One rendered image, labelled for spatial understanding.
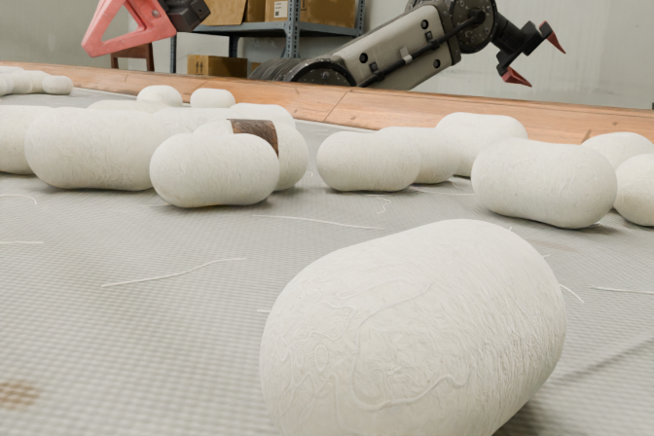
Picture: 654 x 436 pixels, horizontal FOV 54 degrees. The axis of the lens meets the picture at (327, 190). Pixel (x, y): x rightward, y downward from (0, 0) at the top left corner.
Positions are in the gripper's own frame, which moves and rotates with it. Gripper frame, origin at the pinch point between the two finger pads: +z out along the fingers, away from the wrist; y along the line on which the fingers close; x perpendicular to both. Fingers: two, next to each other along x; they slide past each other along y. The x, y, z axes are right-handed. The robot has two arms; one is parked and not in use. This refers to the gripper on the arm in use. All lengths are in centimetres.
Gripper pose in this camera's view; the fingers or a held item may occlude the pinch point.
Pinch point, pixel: (93, 46)
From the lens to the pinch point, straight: 61.9
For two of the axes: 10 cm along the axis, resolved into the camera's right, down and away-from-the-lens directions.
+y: 6.6, 1.7, -7.3
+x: 4.5, 6.9, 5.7
